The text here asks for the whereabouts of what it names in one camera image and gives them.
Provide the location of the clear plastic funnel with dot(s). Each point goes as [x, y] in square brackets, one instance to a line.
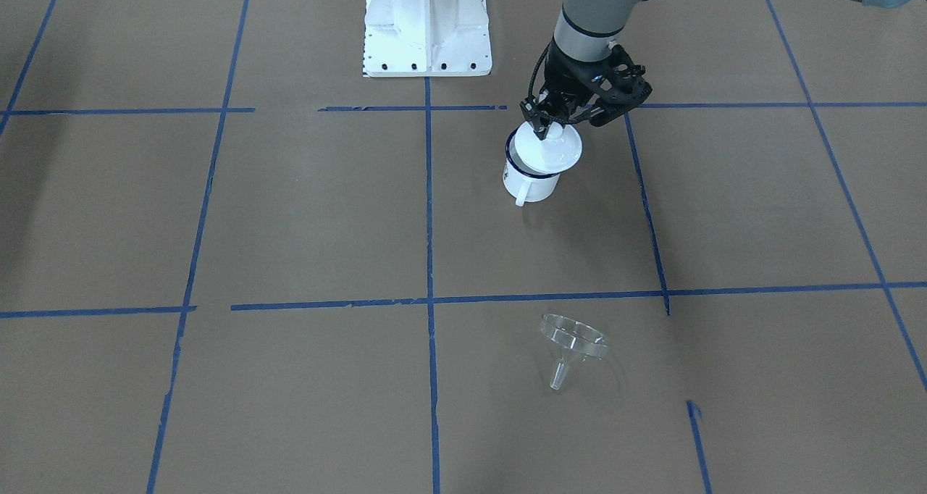
[573, 343]

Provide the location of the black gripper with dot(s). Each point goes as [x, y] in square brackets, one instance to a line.
[565, 78]

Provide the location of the white enamel cup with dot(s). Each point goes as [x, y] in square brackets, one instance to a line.
[524, 185]

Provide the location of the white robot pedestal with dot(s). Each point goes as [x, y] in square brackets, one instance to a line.
[406, 38]

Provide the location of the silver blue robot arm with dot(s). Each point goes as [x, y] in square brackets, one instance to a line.
[587, 29]

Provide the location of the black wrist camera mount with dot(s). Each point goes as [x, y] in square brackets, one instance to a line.
[619, 85]

